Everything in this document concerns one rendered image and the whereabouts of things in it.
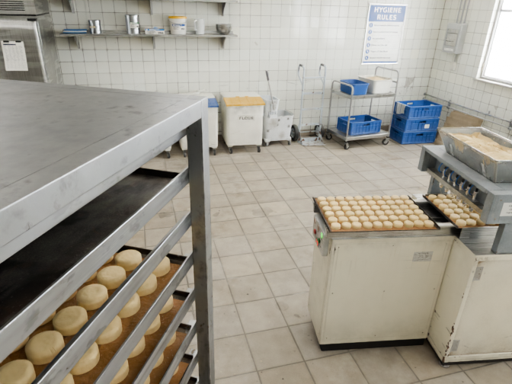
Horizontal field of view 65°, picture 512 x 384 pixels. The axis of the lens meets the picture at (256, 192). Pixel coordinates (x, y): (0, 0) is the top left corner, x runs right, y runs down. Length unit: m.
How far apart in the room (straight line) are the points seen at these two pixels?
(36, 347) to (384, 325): 2.24
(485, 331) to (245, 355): 1.40
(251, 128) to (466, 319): 3.93
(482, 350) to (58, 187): 2.66
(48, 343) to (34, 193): 0.35
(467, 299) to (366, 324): 0.58
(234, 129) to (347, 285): 3.66
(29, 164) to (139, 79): 5.57
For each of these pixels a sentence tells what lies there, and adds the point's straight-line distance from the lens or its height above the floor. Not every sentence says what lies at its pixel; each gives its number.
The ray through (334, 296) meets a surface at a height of 0.46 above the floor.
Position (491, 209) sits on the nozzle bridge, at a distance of 2.22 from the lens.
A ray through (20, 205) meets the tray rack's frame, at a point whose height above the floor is 1.81.
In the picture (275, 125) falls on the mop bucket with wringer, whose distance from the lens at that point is 6.01.
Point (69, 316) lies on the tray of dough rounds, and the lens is 0.72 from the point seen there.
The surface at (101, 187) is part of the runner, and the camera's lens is 0.51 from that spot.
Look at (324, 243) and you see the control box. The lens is 2.24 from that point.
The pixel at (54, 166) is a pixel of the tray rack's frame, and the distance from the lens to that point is 0.43.
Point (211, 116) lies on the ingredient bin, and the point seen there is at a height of 0.57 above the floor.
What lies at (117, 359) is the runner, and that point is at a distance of 0.64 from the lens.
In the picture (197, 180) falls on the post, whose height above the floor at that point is 1.67.
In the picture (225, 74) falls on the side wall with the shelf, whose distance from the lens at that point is 6.11.
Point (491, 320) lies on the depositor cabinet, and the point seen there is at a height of 0.39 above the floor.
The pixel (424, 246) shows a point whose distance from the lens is 2.41.
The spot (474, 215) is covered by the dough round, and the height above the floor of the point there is 0.92.
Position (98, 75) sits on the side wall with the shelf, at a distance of 6.01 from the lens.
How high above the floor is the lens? 1.97
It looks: 25 degrees down
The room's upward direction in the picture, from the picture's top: 2 degrees clockwise
